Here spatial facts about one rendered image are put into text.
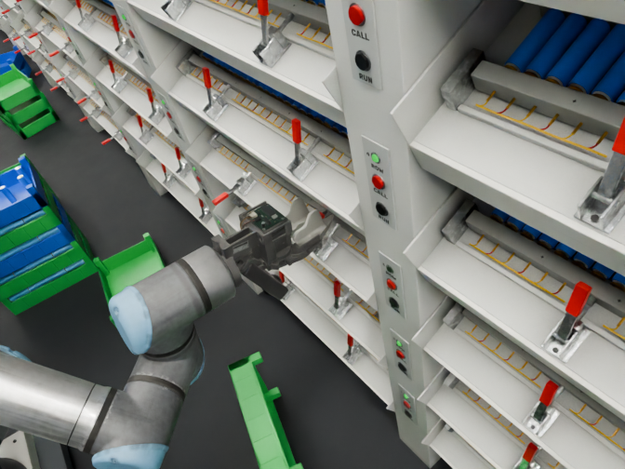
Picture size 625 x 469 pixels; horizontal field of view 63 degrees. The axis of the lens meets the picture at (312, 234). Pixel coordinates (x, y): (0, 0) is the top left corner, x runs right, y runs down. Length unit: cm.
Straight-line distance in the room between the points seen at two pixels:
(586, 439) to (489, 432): 23
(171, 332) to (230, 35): 43
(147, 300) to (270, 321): 83
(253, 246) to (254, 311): 79
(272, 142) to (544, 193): 52
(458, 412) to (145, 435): 51
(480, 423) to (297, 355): 64
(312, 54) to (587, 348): 44
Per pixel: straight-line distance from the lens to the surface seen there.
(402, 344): 84
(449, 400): 96
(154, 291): 74
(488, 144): 48
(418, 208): 57
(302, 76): 63
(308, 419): 135
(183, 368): 82
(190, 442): 142
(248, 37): 75
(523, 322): 59
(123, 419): 78
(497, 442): 93
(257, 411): 116
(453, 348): 79
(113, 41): 146
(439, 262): 63
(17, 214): 176
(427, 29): 47
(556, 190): 45
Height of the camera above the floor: 121
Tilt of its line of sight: 45 degrees down
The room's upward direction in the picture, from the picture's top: 16 degrees counter-clockwise
